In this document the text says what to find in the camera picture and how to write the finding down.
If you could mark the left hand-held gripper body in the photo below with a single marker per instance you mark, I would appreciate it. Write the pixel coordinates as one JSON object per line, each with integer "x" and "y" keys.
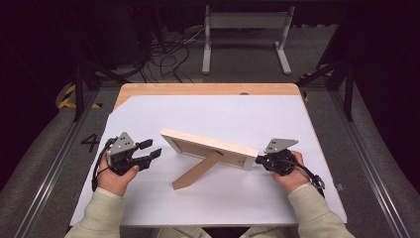
{"x": 120, "y": 147}

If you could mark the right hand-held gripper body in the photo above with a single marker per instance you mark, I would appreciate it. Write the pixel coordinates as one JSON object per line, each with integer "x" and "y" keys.
{"x": 280, "y": 160}

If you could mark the wooden photo frame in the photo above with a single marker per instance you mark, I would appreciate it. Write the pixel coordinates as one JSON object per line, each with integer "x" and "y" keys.
{"x": 211, "y": 148}

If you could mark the person's right hand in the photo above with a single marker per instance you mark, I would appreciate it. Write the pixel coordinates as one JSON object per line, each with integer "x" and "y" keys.
{"x": 292, "y": 181}

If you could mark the person's left hand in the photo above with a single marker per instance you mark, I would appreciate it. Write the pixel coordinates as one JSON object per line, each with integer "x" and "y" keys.
{"x": 114, "y": 180}

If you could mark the white sheet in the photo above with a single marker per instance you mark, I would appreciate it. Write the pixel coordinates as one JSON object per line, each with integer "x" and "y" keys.
{"x": 171, "y": 112}

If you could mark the black metal stand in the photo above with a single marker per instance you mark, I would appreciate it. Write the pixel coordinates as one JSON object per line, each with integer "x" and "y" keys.
{"x": 78, "y": 89}
{"x": 348, "y": 92}

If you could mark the yellow black hazard tape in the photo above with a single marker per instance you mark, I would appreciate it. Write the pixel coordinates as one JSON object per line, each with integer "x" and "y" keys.
{"x": 67, "y": 97}

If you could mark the person's right leg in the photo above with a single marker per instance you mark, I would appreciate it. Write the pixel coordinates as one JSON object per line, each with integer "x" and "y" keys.
{"x": 264, "y": 233}

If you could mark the person's leg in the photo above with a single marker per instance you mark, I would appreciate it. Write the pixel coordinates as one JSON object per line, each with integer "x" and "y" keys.
{"x": 264, "y": 233}
{"x": 188, "y": 233}

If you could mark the person's left leg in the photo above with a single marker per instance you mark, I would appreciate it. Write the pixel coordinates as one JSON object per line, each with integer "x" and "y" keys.
{"x": 188, "y": 233}

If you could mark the dark cabinet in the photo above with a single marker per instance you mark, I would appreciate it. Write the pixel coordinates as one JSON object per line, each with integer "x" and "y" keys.
{"x": 122, "y": 36}

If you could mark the white metal stand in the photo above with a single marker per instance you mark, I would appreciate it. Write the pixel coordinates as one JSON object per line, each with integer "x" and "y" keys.
{"x": 246, "y": 20}

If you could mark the aluminium floor rail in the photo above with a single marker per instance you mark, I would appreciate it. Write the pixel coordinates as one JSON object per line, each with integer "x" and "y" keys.
{"x": 373, "y": 172}
{"x": 52, "y": 172}

